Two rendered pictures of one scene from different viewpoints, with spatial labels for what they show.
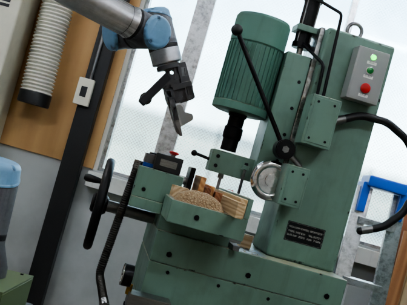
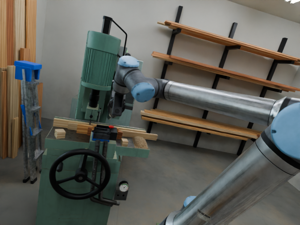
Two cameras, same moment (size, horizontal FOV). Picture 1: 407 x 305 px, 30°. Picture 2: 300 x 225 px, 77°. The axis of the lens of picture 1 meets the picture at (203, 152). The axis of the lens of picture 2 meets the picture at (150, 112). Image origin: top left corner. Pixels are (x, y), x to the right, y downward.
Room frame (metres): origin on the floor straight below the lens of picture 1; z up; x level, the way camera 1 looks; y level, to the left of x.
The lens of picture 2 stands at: (2.23, 1.12, 1.42)
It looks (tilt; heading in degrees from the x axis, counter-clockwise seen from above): 15 degrees down; 260
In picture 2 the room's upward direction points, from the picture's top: 14 degrees clockwise
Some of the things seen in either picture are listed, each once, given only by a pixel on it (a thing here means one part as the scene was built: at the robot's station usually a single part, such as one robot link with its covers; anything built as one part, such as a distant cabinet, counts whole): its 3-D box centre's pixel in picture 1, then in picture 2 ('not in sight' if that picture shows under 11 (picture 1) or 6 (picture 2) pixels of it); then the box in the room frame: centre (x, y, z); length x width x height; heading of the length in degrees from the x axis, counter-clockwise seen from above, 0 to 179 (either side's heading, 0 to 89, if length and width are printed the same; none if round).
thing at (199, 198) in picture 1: (200, 198); (140, 140); (2.04, -0.03, 0.92); 0.14 x 0.09 x 0.04; 97
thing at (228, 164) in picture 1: (229, 167); (92, 112); (2.38, -0.09, 1.03); 0.14 x 0.07 x 0.09; 97
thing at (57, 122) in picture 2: (225, 200); (102, 128); (2.30, -0.10, 0.92); 0.60 x 0.02 x 0.05; 7
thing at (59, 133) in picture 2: not in sight; (60, 133); (2.52, 0.07, 0.92); 0.05 x 0.04 x 0.04; 123
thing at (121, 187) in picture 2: (127, 278); (123, 186); (2.10, 0.11, 0.65); 0.06 x 0.04 x 0.08; 7
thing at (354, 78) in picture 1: (364, 76); (120, 57); (2.28, -0.41, 1.40); 0.10 x 0.06 x 0.16; 97
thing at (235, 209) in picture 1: (222, 202); (115, 131); (2.21, -0.09, 0.92); 0.60 x 0.02 x 0.04; 7
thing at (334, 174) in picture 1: (321, 149); (96, 85); (2.42, -0.36, 1.16); 0.22 x 0.22 x 0.72; 7
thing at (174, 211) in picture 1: (179, 206); (100, 144); (2.28, 0.02, 0.87); 0.61 x 0.30 x 0.06; 7
